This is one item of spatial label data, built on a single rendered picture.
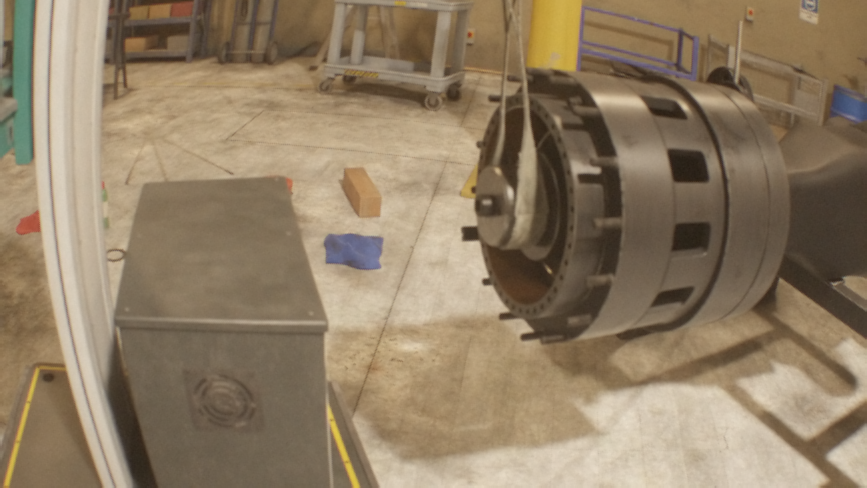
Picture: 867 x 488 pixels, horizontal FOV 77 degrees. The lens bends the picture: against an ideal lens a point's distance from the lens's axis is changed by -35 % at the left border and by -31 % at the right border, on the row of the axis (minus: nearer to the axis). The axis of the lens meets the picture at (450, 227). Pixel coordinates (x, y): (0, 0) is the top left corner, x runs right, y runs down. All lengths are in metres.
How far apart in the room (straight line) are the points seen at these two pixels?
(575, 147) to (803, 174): 0.78
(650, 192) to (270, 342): 0.66
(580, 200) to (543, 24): 2.68
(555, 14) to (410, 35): 3.74
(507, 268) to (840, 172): 0.98
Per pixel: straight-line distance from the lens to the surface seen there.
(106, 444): 1.31
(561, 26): 3.86
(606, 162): 1.22
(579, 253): 1.26
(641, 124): 1.31
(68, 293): 1.12
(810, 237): 1.90
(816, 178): 1.86
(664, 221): 1.28
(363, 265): 3.05
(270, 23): 7.32
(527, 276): 1.55
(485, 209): 1.37
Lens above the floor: 1.34
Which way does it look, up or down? 22 degrees down
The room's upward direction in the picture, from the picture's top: 7 degrees clockwise
